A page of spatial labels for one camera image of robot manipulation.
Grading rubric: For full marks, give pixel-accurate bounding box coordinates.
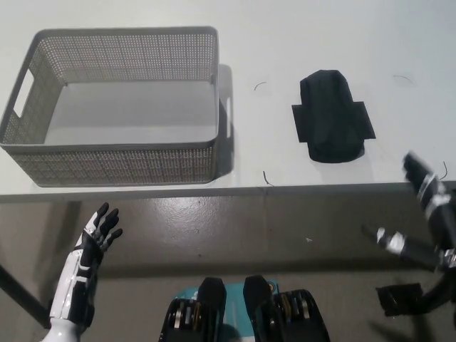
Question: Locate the robot right hand black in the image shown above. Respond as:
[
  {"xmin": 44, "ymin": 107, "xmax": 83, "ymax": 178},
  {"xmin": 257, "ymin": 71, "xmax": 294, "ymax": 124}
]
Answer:
[{"xmin": 361, "ymin": 151, "xmax": 456, "ymax": 275}]

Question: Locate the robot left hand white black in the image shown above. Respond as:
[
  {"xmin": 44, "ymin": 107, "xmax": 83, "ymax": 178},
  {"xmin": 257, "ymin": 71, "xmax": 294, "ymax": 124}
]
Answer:
[{"xmin": 48, "ymin": 202, "xmax": 124, "ymax": 326}]

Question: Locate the black fabric pencil case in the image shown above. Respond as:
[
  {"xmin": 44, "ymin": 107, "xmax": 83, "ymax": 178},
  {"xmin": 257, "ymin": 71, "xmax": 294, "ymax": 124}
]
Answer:
[{"xmin": 298, "ymin": 69, "xmax": 365, "ymax": 165}]

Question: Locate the grey perforated plastic basket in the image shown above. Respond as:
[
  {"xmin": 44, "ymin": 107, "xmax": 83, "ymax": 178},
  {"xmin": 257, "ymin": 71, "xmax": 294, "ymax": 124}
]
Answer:
[{"xmin": 0, "ymin": 25, "xmax": 221, "ymax": 188}]

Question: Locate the black tape patch marker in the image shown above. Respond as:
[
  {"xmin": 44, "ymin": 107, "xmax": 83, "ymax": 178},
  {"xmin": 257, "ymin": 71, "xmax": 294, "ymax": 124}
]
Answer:
[{"xmin": 291, "ymin": 101, "xmax": 377, "ymax": 143}]

